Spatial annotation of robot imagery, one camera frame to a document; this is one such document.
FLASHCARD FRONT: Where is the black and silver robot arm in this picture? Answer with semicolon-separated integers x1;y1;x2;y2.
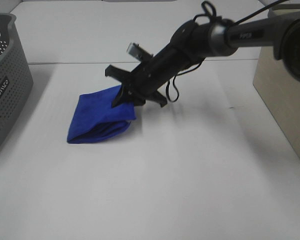
105;11;300;107

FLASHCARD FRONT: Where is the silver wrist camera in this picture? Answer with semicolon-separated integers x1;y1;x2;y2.
126;42;153;62

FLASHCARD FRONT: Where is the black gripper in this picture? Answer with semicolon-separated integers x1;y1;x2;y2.
105;43;205;107

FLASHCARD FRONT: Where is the grey perforated plastic basket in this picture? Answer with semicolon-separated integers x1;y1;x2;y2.
0;13;34;147

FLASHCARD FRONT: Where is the blue towel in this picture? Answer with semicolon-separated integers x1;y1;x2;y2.
66;85;136;144

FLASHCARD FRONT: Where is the beige plastic basket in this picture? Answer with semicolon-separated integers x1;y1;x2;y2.
252;4;300;167

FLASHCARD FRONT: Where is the black cable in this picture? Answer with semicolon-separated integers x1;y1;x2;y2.
164;0;288;103

